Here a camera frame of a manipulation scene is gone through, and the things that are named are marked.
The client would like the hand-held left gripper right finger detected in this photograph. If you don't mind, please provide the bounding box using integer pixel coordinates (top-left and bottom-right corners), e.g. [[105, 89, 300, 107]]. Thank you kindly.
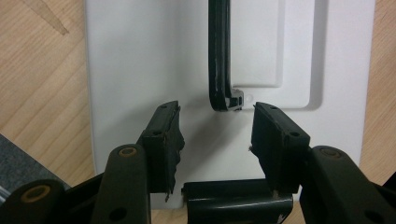
[[248, 101, 312, 196]]

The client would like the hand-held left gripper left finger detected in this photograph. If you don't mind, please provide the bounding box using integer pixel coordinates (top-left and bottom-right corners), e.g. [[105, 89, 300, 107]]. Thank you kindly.
[[135, 100, 187, 203]]

